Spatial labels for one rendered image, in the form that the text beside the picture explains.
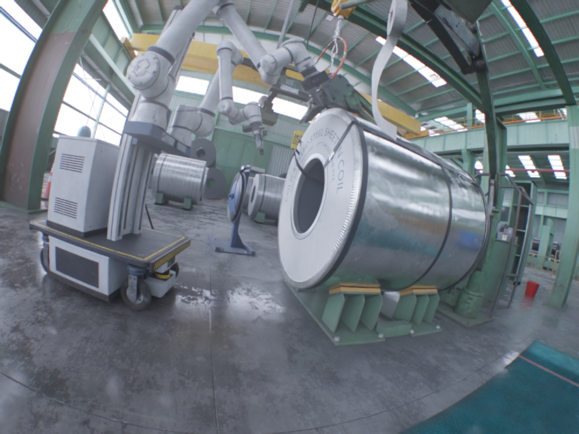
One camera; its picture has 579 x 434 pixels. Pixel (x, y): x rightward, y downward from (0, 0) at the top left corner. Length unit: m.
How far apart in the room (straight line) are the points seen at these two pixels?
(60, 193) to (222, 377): 1.25
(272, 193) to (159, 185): 2.90
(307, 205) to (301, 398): 1.36
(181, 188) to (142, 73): 5.32
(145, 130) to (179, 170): 5.15
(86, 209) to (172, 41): 0.92
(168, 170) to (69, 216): 5.01
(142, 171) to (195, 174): 4.67
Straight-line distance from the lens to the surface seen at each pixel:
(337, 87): 1.34
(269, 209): 6.46
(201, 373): 1.04
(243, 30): 1.37
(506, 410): 1.46
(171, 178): 6.30
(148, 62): 1.13
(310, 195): 1.89
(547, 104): 6.14
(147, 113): 1.23
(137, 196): 1.66
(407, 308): 1.88
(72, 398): 0.96
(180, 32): 1.22
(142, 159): 1.65
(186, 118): 1.68
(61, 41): 4.24
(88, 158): 1.43
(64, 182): 1.55
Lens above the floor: 0.71
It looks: 3 degrees down
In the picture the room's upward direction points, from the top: 12 degrees clockwise
